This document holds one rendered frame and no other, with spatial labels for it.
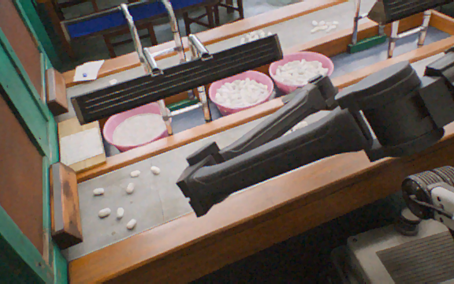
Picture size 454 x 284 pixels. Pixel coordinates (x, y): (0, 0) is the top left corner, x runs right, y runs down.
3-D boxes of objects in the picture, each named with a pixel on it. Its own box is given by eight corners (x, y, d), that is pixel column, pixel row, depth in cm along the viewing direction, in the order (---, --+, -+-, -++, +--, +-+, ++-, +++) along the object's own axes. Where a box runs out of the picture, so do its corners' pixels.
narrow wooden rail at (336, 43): (426, 28, 194) (431, 5, 187) (68, 149, 158) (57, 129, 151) (418, 24, 198) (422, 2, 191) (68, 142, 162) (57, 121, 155)
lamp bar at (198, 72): (284, 59, 115) (284, 38, 110) (80, 127, 103) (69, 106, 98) (273, 49, 121) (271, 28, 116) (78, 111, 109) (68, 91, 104)
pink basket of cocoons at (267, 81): (287, 102, 159) (286, 84, 153) (243, 135, 147) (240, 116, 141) (243, 82, 176) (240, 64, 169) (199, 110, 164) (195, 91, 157)
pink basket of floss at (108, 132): (188, 126, 156) (184, 108, 150) (152, 171, 139) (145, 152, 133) (137, 115, 167) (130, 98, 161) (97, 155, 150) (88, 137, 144)
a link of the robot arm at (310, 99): (221, 204, 73) (191, 158, 72) (208, 204, 78) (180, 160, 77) (347, 102, 93) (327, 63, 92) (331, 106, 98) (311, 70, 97)
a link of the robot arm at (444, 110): (477, 109, 45) (456, 69, 44) (394, 152, 46) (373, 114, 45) (436, 102, 54) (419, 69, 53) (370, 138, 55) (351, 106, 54)
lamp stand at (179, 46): (199, 106, 166) (176, 6, 137) (156, 121, 162) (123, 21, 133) (187, 85, 180) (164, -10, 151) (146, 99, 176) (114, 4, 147)
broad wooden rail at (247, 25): (377, 18, 225) (381, -14, 213) (70, 117, 189) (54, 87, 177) (364, 11, 233) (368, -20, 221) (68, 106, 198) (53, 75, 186)
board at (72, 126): (106, 162, 132) (106, 160, 131) (63, 178, 129) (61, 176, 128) (96, 113, 156) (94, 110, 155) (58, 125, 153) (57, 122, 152)
